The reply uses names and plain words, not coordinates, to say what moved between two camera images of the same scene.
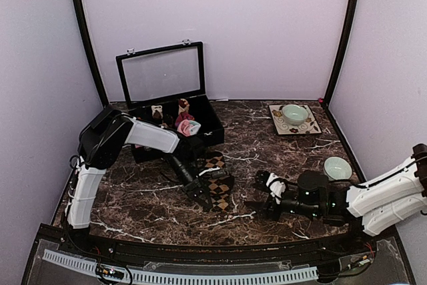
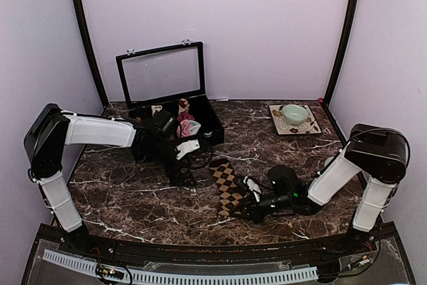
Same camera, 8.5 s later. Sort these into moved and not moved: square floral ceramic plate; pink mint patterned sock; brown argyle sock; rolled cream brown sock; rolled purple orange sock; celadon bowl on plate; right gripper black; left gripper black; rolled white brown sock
Moved: brown argyle sock; right gripper black; left gripper black
Not moved: pink mint patterned sock; celadon bowl on plate; rolled purple orange sock; rolled cream brown sock; square floral ceramic plate; rolled white brown sock
